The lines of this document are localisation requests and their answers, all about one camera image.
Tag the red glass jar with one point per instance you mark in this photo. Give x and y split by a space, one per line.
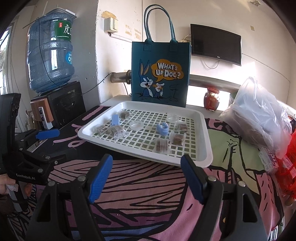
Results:
211 99

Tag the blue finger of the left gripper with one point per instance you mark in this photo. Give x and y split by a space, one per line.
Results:
43 135

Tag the clear plastic bag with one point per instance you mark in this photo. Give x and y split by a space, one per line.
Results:
259 119

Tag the light blue plastic holder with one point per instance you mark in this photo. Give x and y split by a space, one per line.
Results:
162 129

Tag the white wall switch box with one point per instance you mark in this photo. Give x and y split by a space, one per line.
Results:
110 25

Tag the light blue clip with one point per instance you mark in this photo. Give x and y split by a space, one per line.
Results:
115 120

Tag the teal Bugs Bunny tote bag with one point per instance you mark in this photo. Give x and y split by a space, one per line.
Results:
160 70

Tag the person's left hand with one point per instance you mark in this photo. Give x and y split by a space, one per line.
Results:
6 180

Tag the white perforated plastic tray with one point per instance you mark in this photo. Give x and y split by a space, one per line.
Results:
139 143

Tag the black cabinet box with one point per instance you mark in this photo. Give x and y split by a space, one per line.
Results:
61 105

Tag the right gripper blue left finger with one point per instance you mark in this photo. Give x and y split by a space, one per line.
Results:
97 177

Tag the round clear lid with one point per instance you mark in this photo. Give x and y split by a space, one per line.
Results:
136 125
172 118

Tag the blue water jug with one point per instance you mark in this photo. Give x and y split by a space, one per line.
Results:
49 55

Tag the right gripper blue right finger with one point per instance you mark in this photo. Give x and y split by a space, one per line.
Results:
190 172

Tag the black wall television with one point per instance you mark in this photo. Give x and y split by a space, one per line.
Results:
216 43

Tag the red plastic bag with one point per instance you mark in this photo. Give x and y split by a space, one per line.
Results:
286 172

